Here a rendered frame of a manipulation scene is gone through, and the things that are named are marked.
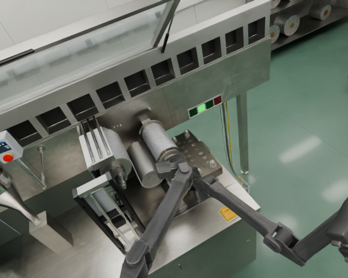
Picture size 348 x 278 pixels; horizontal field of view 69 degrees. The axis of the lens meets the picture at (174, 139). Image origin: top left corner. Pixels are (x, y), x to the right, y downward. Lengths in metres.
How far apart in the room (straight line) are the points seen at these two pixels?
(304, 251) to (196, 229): 0.57
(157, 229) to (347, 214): 0.50
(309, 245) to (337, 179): 1.81
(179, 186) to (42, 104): 0.76
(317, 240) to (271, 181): 1.71
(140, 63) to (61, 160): 0.67
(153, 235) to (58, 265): 0.92
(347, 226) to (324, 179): 2.26
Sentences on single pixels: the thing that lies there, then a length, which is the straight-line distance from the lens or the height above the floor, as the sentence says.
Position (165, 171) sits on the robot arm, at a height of 1.41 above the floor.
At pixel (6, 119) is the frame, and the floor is 1.62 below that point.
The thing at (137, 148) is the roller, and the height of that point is 1.23.
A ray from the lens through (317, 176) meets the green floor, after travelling 2.78.
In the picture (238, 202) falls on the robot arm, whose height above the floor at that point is 1.20.
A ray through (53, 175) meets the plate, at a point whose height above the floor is 1.22.
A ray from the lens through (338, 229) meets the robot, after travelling 0.51.
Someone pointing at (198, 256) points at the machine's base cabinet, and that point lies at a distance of 1.56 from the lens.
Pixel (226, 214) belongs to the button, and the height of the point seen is 0.92.
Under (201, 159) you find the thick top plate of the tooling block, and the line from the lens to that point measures 1.51.
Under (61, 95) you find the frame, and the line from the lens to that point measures 1.31.
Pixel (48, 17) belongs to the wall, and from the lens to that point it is 3.57.
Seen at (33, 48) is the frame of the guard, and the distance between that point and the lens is 0.81.
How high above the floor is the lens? 2.16
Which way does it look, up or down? 42 degrees down
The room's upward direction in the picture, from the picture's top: 17 degrees counter-clockwise
